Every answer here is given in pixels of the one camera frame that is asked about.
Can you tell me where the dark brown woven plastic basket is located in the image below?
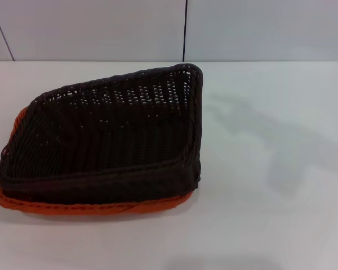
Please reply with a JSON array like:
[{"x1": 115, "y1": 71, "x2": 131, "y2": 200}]
[{"x1": 0, "y1": 64, "x2": 204, "y2": 205}]

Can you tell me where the orange woven plastic basket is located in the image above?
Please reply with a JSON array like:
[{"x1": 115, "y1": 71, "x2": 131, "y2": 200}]
[{"x1": 0, "y1": 108, "x2": 193, "y2": 223}]

